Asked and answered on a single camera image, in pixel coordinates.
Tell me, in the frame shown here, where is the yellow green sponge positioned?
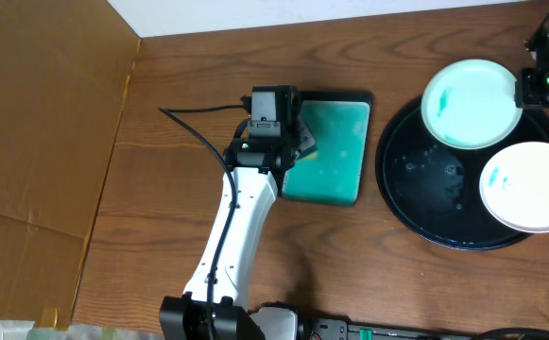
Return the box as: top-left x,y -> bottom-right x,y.
298,145 -> 317,161

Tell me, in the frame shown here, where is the mint green plate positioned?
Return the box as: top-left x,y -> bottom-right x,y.
420,59 -> 523,150

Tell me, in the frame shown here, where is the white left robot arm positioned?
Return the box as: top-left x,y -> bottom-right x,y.
159,85 -> 315,340

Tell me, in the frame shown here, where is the round black tray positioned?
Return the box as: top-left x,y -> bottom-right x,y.
375,96 -> 549,250

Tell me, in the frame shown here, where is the white plate with green stain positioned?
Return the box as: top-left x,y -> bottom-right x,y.
478,142 -> 549,233

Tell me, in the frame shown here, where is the brown cardboard panel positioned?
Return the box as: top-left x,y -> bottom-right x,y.
0,0 -> 139,329

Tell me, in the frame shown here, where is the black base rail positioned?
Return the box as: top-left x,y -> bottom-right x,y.
300,318 -> 549,340

